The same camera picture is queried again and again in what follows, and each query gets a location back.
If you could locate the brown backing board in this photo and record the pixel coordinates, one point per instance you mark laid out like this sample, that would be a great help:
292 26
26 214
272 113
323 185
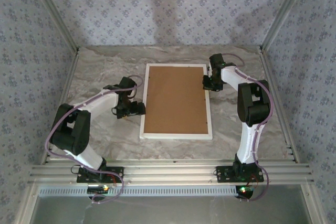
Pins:
176 98

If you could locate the white picture frame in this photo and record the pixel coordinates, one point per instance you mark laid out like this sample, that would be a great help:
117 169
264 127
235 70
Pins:
176 136

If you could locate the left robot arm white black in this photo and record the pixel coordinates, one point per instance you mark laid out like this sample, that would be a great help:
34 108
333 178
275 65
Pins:
99 104

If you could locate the controller board with green light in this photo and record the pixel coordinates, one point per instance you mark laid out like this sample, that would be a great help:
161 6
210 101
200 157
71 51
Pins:
244 191
98 189

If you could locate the grey metal panel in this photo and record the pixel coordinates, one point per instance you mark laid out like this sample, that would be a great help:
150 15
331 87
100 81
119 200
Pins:
170 211

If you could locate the aluminium side rail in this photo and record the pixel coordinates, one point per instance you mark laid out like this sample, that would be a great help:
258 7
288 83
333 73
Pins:
67 82
268 72

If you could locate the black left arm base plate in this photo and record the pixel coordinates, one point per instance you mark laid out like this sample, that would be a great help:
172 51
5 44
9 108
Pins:
115 172

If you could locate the aluminium rail beam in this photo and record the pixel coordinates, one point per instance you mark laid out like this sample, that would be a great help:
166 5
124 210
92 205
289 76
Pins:
170 171

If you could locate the aluminium corner post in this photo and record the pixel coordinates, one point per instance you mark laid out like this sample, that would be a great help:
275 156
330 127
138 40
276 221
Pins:
58 16
283 11

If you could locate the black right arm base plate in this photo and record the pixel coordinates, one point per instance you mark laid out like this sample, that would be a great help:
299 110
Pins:
223 174

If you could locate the aluminium frame leg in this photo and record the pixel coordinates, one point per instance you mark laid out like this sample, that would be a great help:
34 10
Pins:
26 205
312 205

